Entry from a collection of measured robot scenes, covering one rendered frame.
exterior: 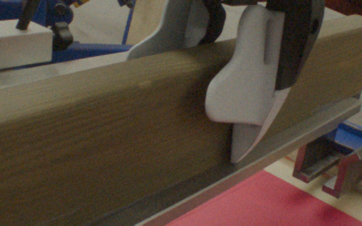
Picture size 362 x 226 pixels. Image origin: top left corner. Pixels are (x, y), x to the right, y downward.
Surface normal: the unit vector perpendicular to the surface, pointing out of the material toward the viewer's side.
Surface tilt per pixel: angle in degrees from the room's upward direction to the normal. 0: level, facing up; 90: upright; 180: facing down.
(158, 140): 91
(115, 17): 90
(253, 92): 84
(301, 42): 107
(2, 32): 0
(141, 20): 79
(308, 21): 101
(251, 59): 84
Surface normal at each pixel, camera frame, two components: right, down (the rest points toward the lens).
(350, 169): 0.73, 0.35
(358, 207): 0.13, -0.92
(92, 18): -0.67, 0.21
